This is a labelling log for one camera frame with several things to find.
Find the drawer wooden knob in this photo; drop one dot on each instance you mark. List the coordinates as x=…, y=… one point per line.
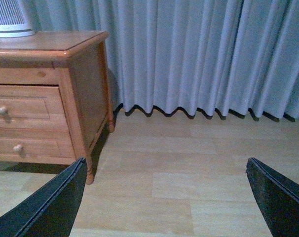
x=18, y=148
x=3, y=111

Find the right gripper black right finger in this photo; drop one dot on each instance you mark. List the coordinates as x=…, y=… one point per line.
x=277, y=198

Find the lower drawer wooden knob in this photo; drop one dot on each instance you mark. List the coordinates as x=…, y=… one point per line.
x=18, y=148

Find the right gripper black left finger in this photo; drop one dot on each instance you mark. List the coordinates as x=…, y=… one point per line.
x=52, y=209

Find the upper drawer wooden knob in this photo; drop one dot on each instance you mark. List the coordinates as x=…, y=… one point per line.
x=3, y=111

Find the wooden nightstand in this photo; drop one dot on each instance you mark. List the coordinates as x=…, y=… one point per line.
x=76, y=63

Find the grey-blue curtain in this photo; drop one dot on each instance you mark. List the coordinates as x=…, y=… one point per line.
x=208, y=55

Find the white cylindrical air purifier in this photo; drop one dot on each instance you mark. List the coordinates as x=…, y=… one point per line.
x=14, y=19

